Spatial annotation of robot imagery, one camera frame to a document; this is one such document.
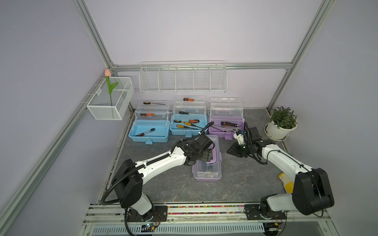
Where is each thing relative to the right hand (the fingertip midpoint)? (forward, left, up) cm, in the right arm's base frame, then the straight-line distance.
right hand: (228, 151), depth 86 cm
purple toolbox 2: (+38, -6, -9) cm, 39 cm away
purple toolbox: (-12, +12, -1) cm, 17 cm away
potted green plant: (+17, -36, +8) cm, 40 cm away
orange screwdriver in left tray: (+30, +56, 0) cm, 64 cm away
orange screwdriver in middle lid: (+43, +25, +2) cm, 50 cm away
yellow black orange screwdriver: (+30, +23, -8) cm, 39 cm away
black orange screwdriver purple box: (+27, -5, -8) cm, 28 cm away
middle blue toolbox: (+30, +23, -4) cm, 38 cm away
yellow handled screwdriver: (+25, +29, -8) cm, 39 cm away
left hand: (-4, +15, +4) cm, 16 cm away
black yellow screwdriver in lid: (+39, +52, +2) cm, 65 cm away
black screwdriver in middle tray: (+33, +27, -2) cm, 43 cm away
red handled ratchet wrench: (+19, +58, -9) cm, 61 cm away
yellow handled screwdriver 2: (+28, +25, -8) cm, 38 cm away
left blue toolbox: (+27, +51, -7) cm, 59 cm away
